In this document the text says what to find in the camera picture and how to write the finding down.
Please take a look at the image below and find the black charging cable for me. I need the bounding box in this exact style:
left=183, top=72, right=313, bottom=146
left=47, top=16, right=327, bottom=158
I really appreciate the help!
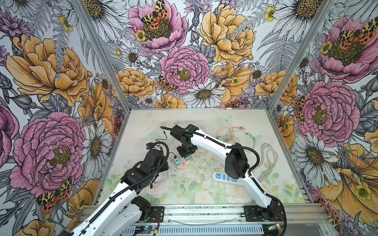
left=155, top=131, right=178, bottom=158

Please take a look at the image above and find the white blue rectangular power strip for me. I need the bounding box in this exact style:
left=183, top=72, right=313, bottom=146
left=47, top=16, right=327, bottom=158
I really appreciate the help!
left=212, top=172, right=244, bottom=186

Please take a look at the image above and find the small green circuit board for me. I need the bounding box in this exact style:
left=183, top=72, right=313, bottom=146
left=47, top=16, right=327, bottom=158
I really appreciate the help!
left=134, top=226, right=158, bottom=236

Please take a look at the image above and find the round pink power strip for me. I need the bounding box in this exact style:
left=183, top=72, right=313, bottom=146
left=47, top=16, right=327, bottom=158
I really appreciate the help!
left=173, top=157, right=191, bottom=171

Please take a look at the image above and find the pink power strip cord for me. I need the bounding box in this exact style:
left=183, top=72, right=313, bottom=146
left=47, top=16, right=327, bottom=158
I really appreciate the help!
left=150, top=171, right=169, bottom=189

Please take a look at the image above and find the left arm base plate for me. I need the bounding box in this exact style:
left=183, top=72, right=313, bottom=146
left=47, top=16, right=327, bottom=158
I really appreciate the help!
left=142, top=206, right=165, bottom=223

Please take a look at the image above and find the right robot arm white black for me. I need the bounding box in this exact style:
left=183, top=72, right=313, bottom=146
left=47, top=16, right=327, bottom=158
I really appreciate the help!
left=161, top=124, right=287, bottom=221

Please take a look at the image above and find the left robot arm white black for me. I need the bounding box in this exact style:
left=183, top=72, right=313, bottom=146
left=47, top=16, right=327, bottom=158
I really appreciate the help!
left=60, top=147, right=169, bottom=236

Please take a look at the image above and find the aluminium front rail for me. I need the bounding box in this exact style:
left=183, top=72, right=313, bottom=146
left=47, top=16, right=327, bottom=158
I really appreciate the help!
left=77, top=203, right=328, bottom=226

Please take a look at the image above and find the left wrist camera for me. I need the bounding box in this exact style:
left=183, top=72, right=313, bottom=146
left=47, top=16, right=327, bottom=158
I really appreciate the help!
left=146, top=142, right=155, bottom=150

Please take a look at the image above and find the white power strip cord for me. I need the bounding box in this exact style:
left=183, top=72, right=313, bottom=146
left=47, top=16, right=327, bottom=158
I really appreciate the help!
left=256, top=143, right=279, bottom=182

